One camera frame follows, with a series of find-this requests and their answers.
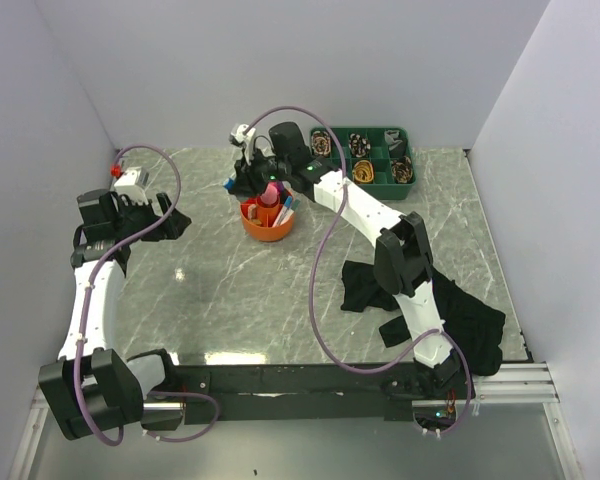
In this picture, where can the white eraser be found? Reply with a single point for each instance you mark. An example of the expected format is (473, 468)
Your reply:
(252, 212)

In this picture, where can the black cloth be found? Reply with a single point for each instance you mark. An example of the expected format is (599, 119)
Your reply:
(476, 327)

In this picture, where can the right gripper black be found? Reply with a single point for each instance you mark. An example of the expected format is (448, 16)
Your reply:
(246, 181)

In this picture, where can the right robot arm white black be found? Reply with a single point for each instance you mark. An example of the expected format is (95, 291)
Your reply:
(402, 255)

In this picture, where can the green compartment tray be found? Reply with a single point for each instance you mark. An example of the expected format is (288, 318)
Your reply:
(379, 160)

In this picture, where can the blue white pen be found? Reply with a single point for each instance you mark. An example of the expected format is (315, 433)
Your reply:
(283, 211)

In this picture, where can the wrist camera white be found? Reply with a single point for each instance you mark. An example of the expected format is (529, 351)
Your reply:
(242, 136)
(131, 183)

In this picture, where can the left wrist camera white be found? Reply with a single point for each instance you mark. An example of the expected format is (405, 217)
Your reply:
(131, 183)

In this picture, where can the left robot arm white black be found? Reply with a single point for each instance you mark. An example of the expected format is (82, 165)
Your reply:
(90, 386)

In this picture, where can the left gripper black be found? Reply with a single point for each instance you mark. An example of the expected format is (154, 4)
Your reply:
(174, 225)

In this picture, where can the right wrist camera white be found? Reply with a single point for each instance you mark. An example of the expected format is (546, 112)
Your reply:
(242, 136)

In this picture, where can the green cap white pen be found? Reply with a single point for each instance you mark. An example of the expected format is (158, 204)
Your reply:
(290, 212)

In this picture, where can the clear pencil case pink cap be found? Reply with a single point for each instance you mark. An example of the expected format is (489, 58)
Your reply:
(270, 197)

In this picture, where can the aluminium rail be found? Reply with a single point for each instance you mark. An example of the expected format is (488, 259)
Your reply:
(515, 383)

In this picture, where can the black base beam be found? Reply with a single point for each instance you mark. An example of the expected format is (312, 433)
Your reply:
(299, 392)

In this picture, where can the orange round organizer container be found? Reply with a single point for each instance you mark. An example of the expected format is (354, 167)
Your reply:
(266, 232)

